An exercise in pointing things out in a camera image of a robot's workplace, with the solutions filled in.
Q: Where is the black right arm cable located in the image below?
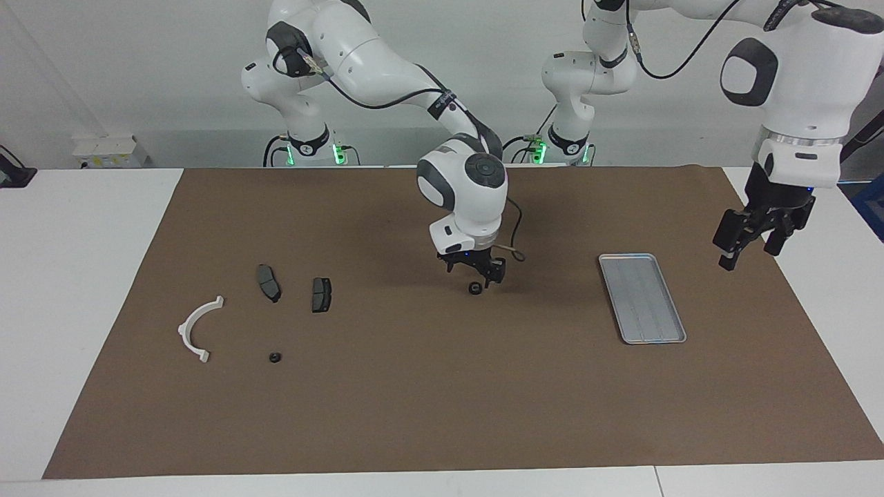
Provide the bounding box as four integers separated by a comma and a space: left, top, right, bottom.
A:
271, 45, 527, 263

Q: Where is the blue box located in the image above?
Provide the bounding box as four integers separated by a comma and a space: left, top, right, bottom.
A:
851, 176, 884, 242

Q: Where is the black clamp mount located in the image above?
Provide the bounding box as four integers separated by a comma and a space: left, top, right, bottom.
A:
0, 145, 37, 188

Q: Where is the silver metal tray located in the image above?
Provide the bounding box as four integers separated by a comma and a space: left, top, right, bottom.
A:
598, 253, 688, 345

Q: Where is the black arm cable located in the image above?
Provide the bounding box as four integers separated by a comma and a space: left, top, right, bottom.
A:
622, 0, 829, 80
271, 45, 527, 263

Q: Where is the brown table mat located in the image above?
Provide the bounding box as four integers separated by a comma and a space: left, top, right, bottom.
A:
41, 164, 884, 480

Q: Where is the white power strip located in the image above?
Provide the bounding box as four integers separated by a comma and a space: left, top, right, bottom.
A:
72, 135, 149, 168

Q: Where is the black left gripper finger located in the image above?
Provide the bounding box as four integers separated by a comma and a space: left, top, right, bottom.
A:
763, 207, 809, 257
713, 207, 760, 271

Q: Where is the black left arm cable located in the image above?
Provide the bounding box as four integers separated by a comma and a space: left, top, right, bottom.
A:
622, 0, 829, 80

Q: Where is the white semicircular bracket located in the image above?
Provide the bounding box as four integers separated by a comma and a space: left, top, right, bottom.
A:
177, 295, 226, 364

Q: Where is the black left base cable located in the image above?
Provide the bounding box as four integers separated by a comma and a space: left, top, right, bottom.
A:
492, 105, 559, 165

